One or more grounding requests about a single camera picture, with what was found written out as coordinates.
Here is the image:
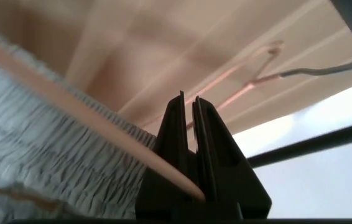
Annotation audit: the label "beige curtain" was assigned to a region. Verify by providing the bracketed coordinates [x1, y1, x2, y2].
[0, 0, 352, 153]

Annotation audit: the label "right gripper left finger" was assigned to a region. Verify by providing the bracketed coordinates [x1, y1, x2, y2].
[135, 91, 200, 218]

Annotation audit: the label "pale grey shorts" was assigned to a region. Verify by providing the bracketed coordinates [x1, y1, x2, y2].
[0, 26, 158, 220]

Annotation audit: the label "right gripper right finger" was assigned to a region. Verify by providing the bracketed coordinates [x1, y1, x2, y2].
[191, 95, 272, 218]

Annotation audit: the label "pink clothes hanger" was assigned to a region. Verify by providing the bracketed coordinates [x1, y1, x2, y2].
[138, 39, 352, 131]
[0, 34, 206, 212]

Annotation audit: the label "black clothes rack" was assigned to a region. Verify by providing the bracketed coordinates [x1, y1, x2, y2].
[246, 0, 352, 169]

